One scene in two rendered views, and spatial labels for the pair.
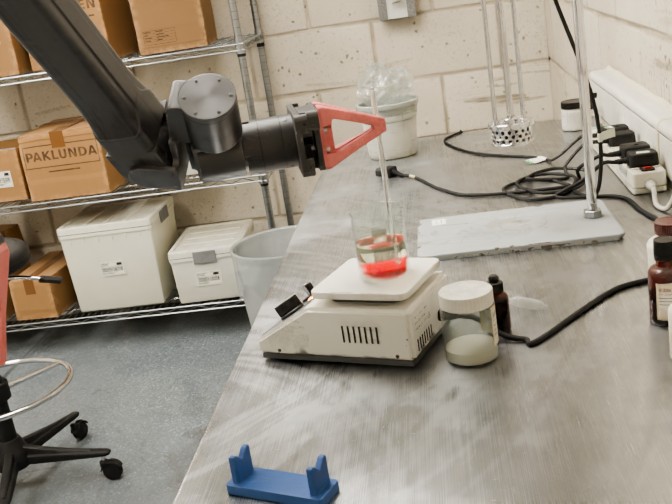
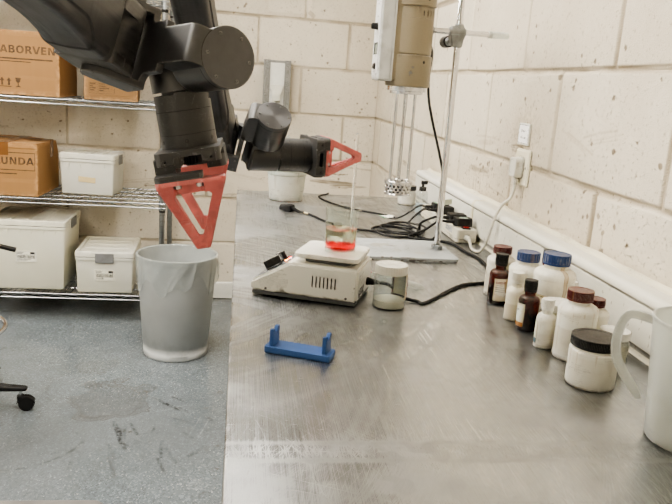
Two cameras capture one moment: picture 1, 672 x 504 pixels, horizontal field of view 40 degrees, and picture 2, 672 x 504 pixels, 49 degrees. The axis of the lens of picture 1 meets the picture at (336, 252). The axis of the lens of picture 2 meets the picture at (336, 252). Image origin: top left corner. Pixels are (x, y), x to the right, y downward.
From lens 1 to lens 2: 0.40 m
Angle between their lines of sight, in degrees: 16
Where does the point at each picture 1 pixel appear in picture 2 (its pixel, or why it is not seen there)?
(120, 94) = (225, 102)
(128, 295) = (34, 279)
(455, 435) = (393, 339)
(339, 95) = not seen: hidden behind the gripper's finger
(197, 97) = (268, 115)
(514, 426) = (426, 338)
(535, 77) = (360, 173)
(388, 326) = (343, 279)
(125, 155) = not seen: hidden behind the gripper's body
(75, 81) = not seen: hidden behind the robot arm
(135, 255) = (47, 249)
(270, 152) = (296, 159)
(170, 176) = (233, 161)
